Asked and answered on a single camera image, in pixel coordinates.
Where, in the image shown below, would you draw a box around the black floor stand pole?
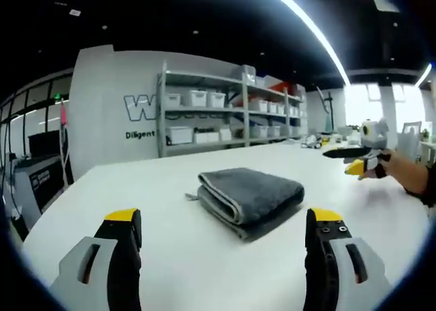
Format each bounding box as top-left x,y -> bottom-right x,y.
315,85 -> 338,135

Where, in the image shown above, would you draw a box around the grey towel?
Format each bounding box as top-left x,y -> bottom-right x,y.
185,167 -> 305,242

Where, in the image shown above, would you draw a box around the black monitor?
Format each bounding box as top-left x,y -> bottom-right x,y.
27,130 -> 61,159

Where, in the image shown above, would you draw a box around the pink hanging object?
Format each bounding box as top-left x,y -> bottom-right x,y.
60,99 -> 69,130

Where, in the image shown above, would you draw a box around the rows of white storage bins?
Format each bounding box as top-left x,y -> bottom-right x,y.
166,65 -> 302,146

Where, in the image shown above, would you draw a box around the dark grey machine cabinet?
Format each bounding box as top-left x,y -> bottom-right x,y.
12,154 -> 75,220

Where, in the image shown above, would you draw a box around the long ceiling light strip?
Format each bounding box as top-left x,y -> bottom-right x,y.
260,0 -> 352,86

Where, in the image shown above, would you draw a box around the person's right hand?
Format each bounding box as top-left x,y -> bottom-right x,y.
356,148 -> 409,186

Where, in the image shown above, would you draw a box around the grey metal shelving rack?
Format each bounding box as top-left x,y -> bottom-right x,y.
156,60 -> 309,159

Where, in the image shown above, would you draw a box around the short ceiling light strip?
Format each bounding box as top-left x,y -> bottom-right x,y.
416,62 -> 433,87

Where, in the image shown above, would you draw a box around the clutter of small tools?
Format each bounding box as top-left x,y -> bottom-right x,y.
299,133 -> 348,151

